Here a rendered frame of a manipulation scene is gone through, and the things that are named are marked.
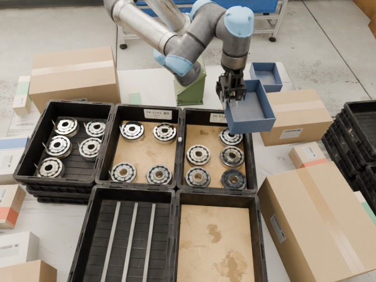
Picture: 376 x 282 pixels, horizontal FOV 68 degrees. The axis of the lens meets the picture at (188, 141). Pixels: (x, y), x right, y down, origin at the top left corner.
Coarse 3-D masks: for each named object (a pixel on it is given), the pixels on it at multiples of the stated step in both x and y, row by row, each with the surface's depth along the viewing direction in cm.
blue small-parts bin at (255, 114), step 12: (252, 84) 107; (252, 96) 109; (264, 96) 102; (228, 108) 97; (240, 108) 105; (252, 108) 105; (264, 108) 103; (228, 120) 99; (240, 120) 102; (252, 120) 93; (264, 120) 94; (240, 132) 98; (252, 132) 99
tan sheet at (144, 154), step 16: (144, 128) 129; (176, 128) 130; (128, 144) 123; (144, 144) 124; (160, 144) 124; (128, 160) 119; (144, 160) 119; (160, 160) 119; (144, 176) 114; (160, 176) 115
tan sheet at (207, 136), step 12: (192, 132) 129; (204, 132) 129; (216, 132) 129; (192, 144) 125; (204, 144) 125; (216, 144) 125; (216, 156) 122; (216, 168) 118; (240, 168) 118; (216, 180) 115
